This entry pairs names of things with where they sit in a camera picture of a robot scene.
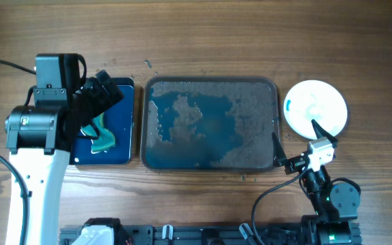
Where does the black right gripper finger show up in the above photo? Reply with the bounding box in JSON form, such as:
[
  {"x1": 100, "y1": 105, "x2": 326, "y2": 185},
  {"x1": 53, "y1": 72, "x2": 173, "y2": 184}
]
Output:
[
  {"x1": 272, "y1": 132, "x2": 288, "y2": 167},
  {"x1": 311, "y1": 119, "x2": 338, "y2": 143}
]

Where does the white plate with red rim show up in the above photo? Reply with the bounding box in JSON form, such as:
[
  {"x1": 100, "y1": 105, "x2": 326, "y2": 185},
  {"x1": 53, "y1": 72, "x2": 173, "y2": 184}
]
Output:
[{"x1": 283, "y1": 80, "x2": 348, "y2": 140}]

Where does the green scouring sponge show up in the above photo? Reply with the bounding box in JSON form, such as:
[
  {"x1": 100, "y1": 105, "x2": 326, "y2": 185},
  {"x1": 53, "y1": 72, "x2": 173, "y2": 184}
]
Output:
[{"x1": 81, "y1": 113, "x2": 116, "y2": 154}]

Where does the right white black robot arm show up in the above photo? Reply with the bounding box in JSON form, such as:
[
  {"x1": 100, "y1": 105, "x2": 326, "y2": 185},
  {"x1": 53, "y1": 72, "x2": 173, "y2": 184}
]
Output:
[{"x1": 272, "y1": 119, "x2": 361, "y2": 244}]

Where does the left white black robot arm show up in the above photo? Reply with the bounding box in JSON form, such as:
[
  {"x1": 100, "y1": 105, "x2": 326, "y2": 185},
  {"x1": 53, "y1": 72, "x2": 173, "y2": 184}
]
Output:
[{"x1": 5, "y1": 53, "x2": 124, "y2": 244}]

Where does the black tray with blue water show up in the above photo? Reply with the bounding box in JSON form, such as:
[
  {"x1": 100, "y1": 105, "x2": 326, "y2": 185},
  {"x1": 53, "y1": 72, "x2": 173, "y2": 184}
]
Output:
[{"x1": 70, "y1": 78, "x2": 135, "y2": 165}]

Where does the dark brown serving tray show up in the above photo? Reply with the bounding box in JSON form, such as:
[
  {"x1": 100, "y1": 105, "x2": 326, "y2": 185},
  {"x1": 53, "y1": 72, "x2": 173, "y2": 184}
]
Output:
[{"x1": 140, "y1": 76, "x2": 280, "y2": 173}]

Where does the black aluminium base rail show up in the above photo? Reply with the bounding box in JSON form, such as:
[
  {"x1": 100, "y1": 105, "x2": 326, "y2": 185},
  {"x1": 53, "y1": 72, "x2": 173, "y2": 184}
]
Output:
[{"x1": 59, "y1": 217, "x2": 363, "y2": 245}]

